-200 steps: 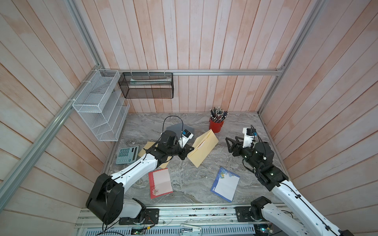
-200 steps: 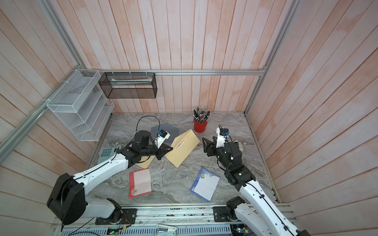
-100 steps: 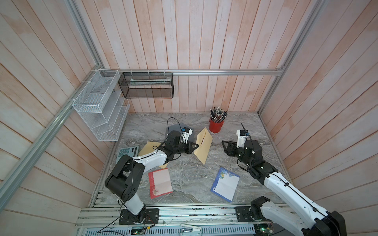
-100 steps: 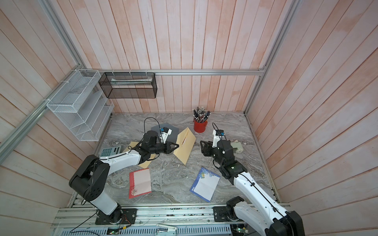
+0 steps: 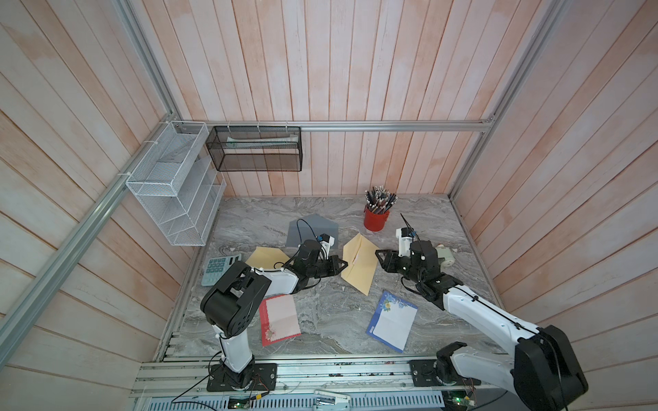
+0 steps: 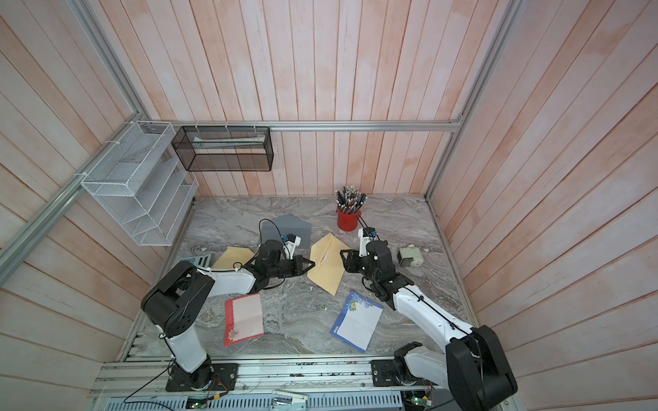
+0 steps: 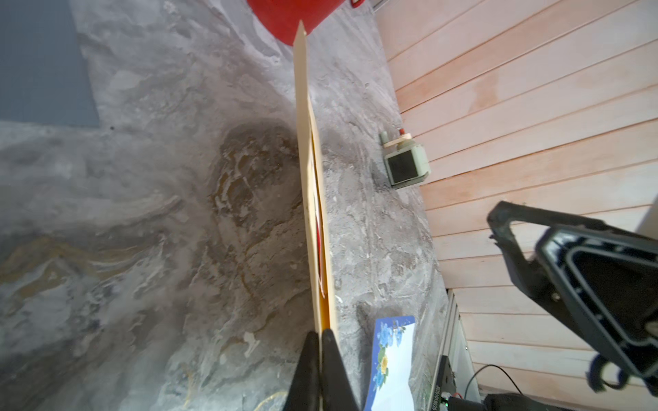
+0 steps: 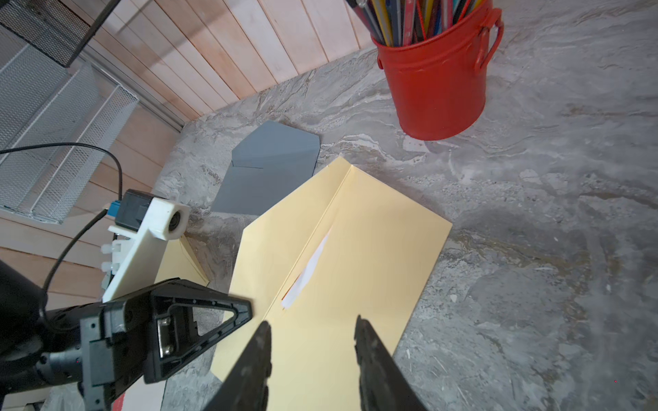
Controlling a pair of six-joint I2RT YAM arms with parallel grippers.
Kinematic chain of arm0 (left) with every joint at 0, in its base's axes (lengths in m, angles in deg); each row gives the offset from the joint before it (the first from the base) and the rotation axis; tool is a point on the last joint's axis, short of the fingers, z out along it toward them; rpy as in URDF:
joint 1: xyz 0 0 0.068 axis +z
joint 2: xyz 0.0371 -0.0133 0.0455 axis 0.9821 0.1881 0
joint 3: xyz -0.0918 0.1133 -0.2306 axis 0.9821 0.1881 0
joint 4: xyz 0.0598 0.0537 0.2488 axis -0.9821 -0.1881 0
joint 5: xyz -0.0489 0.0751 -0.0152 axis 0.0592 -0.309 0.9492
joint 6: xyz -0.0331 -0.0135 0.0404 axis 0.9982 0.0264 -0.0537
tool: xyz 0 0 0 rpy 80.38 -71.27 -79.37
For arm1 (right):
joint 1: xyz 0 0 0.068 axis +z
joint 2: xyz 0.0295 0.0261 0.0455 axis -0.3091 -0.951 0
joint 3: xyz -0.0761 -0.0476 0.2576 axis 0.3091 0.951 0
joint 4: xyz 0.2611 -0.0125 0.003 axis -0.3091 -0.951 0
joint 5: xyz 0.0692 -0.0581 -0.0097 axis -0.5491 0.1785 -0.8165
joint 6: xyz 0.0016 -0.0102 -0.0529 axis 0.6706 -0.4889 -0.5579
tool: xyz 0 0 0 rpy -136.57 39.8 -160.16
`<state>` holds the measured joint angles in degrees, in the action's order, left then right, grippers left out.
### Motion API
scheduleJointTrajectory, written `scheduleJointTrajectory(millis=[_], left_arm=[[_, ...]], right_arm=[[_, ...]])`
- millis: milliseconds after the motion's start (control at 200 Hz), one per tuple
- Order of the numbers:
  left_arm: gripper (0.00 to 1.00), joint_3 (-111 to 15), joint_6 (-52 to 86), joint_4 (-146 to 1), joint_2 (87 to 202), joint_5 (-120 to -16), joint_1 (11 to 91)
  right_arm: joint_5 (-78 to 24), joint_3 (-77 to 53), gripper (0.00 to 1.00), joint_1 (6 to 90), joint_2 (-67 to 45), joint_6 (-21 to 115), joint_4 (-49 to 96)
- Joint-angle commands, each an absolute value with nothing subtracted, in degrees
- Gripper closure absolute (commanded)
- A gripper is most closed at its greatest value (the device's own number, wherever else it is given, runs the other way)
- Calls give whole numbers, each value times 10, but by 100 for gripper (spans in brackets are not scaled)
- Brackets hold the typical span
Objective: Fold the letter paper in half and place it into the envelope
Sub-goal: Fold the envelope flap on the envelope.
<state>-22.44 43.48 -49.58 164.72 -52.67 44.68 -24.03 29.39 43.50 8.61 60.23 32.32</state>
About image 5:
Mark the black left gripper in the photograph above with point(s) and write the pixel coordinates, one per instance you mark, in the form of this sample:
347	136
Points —
333	265

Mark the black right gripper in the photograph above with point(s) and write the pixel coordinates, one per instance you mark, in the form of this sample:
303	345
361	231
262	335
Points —
391	257

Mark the yellow envelope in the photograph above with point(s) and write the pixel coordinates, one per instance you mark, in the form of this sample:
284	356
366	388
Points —
359	253
267	258

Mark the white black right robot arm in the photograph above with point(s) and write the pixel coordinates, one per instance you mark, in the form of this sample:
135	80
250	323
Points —
538	364

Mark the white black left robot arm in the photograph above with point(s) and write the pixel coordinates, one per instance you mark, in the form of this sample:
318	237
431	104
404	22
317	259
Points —
233	301

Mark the grey paper envelope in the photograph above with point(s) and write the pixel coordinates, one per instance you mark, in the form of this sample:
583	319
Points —
310	227

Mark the blue bordered letter paper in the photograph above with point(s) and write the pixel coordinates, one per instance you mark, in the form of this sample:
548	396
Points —
392	321

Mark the red pencil cup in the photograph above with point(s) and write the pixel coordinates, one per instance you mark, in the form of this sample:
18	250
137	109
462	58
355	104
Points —
375	218

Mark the bunch of pencils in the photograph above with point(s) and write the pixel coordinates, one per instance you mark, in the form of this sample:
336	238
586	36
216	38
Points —
379	200

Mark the teal desk calculator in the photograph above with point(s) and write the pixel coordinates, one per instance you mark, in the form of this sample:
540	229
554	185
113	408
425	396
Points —
217	267

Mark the paper inside black basket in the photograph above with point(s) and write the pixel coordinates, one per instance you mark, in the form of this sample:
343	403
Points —
289	142

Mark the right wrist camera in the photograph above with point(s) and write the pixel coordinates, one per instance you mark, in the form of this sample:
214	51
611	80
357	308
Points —
405	237

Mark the aluminium frame rail front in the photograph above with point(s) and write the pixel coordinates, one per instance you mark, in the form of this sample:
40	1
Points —
294	375

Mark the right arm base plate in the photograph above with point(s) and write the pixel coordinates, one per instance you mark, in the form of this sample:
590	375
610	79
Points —
431	373

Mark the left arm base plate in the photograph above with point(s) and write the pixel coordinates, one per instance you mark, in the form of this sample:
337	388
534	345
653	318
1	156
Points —
256	377

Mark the black mesh wall basket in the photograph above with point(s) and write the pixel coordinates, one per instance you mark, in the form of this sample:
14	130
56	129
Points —
254	160

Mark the white wire mesh shelf rack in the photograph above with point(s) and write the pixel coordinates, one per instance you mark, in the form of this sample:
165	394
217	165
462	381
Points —
177	184

